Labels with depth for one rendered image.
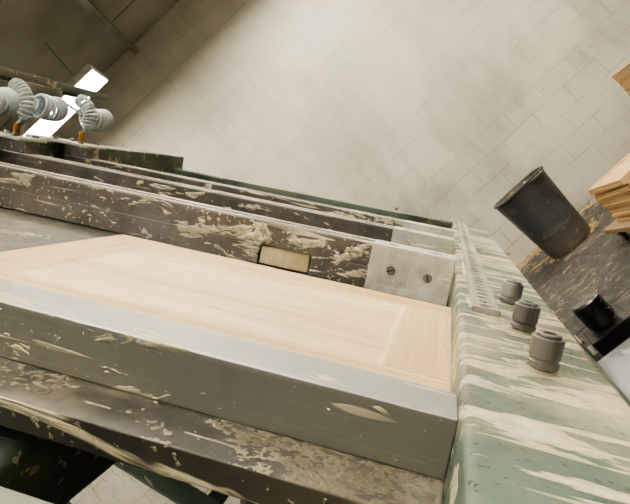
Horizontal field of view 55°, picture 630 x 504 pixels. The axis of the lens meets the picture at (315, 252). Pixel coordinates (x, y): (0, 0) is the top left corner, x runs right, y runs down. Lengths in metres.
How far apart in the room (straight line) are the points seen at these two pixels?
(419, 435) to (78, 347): 0.23
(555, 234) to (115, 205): 4.38
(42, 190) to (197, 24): 5.66
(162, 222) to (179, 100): 5.52
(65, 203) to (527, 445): 0.89
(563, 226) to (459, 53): 2.20
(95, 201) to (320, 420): 0.74
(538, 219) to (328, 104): 2.40
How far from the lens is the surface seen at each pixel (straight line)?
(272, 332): 0.56
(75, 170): 1.49
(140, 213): 1.03
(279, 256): 0.94
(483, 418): 0.37
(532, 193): 5.06
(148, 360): 0.42
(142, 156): 2.24
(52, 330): 0.46
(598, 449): 0.38
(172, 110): 6.50
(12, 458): 0.44
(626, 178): 3.83
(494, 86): 6.38
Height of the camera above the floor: 1.01
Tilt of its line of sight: 4 degrees up
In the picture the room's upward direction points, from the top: 42 degrees counter-clockwise
